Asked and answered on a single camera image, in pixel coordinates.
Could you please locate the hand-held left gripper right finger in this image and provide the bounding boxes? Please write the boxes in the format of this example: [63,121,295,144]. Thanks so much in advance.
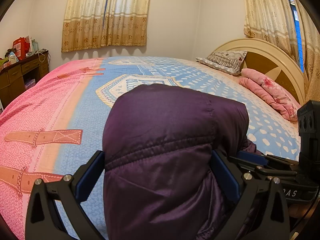
[211,150,290,240]

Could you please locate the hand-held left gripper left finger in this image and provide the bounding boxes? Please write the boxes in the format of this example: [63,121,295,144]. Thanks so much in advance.
[25,150,105,240]

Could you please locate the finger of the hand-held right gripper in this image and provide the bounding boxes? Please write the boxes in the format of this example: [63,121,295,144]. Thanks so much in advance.
[229,151,300,167]
[252,165,300,182]

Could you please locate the purple padded jacket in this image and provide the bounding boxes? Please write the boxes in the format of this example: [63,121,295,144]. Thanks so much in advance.
[102,84,263,240]

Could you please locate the folded pink floral blanket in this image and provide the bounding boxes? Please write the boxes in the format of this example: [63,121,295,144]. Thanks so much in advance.
[239,68,302,122]

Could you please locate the pink and blue printed bedspread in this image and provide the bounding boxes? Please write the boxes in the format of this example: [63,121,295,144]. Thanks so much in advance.
[0,56,302,240]

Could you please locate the cream and brown headboard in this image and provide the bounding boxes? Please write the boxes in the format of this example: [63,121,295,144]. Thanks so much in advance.
[214,38,306,105]

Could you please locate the patterned pillow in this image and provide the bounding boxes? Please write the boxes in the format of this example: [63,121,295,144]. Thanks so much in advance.
[196,50,248,76]

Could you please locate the folded cloths in desk shelf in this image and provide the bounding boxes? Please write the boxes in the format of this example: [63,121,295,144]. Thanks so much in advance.
[24,79,37,91]

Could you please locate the brown wooden desk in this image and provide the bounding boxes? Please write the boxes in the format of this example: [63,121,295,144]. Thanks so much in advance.
[0,51,50,110]

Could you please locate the beige patterned window curtain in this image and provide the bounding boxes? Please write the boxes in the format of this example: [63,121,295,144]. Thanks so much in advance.
[240,0,320,105]
[61,0,153,53]

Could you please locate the green and pink packets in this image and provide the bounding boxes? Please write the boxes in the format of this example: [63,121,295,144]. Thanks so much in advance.
[0,51,20,68]

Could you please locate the red paper bag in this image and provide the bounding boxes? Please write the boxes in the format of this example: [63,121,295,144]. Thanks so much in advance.
[13,37,31,60]

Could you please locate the black cable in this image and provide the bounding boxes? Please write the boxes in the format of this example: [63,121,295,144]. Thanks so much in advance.
[290,192,320,233]

